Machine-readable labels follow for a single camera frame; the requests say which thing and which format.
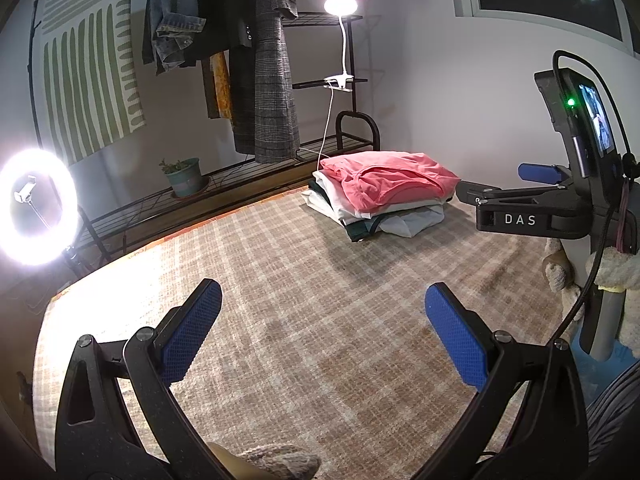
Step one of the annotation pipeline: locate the cream plush toy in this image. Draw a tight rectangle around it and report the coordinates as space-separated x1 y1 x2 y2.
542 237 586 321

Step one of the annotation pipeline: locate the black curved metal rail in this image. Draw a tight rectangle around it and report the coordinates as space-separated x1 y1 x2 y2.
335 110 381 153

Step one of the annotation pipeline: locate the black jacket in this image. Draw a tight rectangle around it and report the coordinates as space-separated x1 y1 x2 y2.
185 0 258 68

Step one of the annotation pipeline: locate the green striped wall hanging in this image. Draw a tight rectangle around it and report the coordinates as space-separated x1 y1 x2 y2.
40 0 147 166

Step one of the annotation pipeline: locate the potted plant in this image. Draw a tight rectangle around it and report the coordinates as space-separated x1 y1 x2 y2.
159 156 203 198

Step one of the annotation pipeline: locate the ring light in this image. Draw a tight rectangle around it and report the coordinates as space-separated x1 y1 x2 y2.
0 147 80 267

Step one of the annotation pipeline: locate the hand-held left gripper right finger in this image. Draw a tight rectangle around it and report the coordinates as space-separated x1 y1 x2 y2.
415 282 590 480

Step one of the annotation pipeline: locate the orange garment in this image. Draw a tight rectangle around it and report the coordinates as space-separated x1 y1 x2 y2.
202 50 235 121

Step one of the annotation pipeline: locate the dark green folded garment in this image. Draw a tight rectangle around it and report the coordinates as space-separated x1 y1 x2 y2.
344 217 383 242

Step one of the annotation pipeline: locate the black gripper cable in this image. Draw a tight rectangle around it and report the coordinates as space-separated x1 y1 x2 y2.
547 50 633 351

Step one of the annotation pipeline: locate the person's striped clothing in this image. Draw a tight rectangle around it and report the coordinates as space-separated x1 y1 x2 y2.
585 360 640 480

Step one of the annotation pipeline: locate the black metal clothes rack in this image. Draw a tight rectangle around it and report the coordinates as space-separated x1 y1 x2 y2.
27 0 381 281

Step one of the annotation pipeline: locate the beige plaid blanket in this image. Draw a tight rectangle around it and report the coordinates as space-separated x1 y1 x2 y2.
32 187 576 480

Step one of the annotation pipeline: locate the pale blue folded garment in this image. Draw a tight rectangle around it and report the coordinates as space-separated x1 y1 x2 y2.
377 209 446 237

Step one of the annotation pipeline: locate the stack of folded white clothes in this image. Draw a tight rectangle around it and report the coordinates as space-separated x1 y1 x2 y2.
312 170 446 226

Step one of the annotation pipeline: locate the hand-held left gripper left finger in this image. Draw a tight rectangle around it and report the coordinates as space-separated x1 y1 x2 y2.
55 277 223 480

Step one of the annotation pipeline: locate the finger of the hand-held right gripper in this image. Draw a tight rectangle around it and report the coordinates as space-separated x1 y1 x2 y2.
455 180 576 207
518 162 573 186

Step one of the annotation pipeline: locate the pink t-shirt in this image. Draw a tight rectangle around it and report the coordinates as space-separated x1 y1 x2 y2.
320 150 461 213

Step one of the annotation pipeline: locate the white lamp cable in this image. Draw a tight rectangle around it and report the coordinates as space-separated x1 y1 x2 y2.
295 87 335 173

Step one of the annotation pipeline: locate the denim jacket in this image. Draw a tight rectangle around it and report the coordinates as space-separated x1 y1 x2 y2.
142 0 207 77

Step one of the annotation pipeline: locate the white clip-on lamp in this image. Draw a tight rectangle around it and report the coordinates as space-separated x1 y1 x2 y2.
323 0 359 93

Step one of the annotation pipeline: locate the phone holder clamp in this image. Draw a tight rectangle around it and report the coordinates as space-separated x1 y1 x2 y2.
14 174 40 205

